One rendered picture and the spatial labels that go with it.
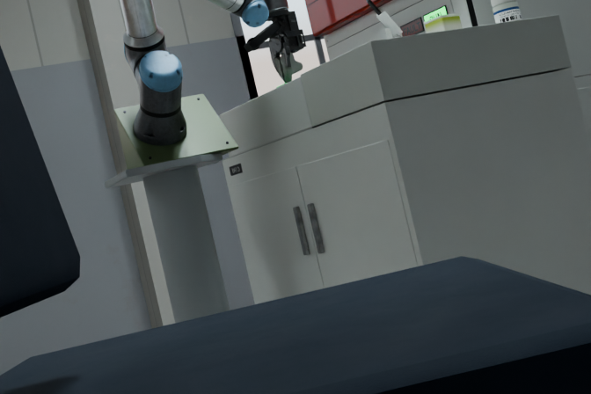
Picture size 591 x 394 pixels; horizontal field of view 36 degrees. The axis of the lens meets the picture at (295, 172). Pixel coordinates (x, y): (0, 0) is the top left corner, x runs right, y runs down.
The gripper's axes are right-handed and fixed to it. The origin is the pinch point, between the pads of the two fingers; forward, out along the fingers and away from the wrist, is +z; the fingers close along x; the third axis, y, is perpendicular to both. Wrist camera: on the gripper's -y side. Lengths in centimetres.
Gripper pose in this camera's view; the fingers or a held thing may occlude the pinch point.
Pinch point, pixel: (286, 82)
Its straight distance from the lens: 260.9
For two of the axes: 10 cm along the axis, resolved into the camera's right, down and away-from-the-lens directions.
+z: 2.3, 9.7, -0.3
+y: 8.5, -1.9, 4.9
